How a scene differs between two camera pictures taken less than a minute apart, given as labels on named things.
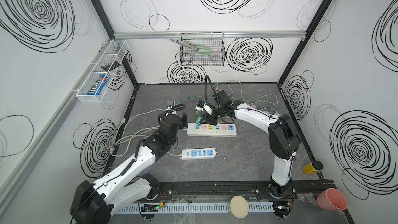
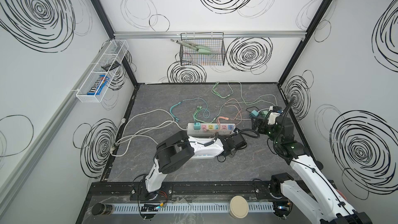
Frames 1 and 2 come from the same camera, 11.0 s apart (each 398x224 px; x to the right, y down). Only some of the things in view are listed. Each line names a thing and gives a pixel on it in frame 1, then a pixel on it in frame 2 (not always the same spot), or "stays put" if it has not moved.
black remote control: [115, 65] stays put
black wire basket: [213, 41] stays put
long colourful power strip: [224, 130] stays put
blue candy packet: [94, 90] stays put
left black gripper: [183, 121] → [236, 143]
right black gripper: [210, 118] → [261, 124]
